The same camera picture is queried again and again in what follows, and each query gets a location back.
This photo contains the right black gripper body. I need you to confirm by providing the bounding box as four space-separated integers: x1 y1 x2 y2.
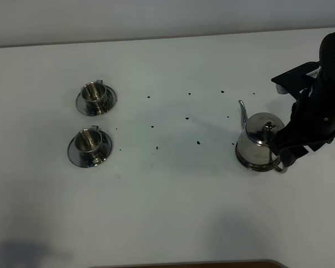
284 61 335 151

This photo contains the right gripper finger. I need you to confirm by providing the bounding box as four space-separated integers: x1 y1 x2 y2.
279 143 308 167
269 122 301 152

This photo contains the stainless steel teapot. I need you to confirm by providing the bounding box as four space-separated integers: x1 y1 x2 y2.
235 100 288 173

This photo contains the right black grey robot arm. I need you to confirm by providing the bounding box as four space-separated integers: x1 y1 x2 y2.
269 32 335 167

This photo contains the far stainless steel saucer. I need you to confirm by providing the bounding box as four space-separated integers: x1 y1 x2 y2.
75 85 117 117

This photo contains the stainless steel saucer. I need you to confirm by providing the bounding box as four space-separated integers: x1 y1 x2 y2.
68 130 112 168
75 85 117 117

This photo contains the near stainless steel saucer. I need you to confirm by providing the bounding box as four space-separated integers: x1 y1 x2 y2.
68 130 112 168

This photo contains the far stainless steel teacup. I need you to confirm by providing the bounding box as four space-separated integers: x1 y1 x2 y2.
80 80 108 108

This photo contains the stainless steel teacup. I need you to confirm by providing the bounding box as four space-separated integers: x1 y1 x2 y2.
80 80 108 108
73 126 103 156

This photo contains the near stainless steel teacup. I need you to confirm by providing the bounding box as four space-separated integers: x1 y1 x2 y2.
73 126 103 156

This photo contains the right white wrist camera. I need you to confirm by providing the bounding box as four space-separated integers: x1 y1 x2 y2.
272 68 320 96

